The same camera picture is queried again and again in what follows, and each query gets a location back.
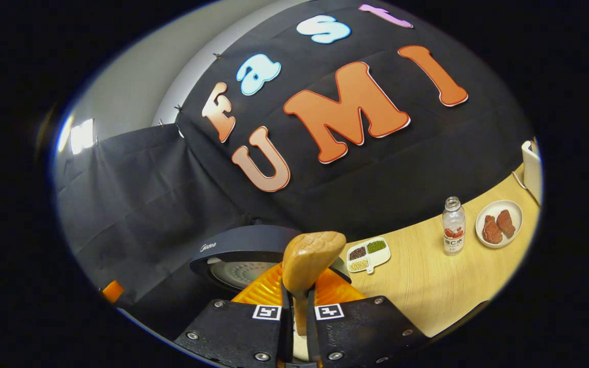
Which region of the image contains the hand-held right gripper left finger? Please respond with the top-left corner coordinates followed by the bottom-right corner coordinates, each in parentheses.
top-left (173, 262), bottom-right (293, 368)

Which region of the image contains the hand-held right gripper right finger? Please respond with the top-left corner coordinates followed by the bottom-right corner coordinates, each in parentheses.
top-left (306, 267), bottom-right (428, 368)

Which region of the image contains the wooden spoon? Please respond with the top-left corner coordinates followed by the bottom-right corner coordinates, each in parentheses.
top-left (282, 231), bottom-right (346, 335)

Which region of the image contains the dark grey rice cooker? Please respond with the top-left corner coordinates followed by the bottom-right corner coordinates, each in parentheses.
top-left (190, 225), bottom-right (352, 293)

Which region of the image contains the white divided bean dish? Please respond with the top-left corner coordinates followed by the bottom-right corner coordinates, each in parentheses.
top-left (346, 237), bottom-right (391, 274)

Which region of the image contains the clear plastic drink bottle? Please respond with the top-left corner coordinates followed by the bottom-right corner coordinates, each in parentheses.
top-left (442, 197), bottom-right (466, 255)

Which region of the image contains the row of black cloth clips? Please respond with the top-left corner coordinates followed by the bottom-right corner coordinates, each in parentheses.
top-left (157, 51), bottom-right (222, 127)

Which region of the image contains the brown meat piece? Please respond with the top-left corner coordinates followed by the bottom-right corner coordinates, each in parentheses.
top-left (496, 210), bottom-right (516, 238)
top-left (482, 215), bottom-right (503, 244)

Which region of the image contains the white round plate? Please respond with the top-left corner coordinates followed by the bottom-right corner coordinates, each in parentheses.
top-left (475, 199), bottom-right (523, 249)

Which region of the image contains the white toaster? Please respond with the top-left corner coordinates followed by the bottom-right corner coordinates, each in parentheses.
top-left (522, 139), bottom-right (543, 205)

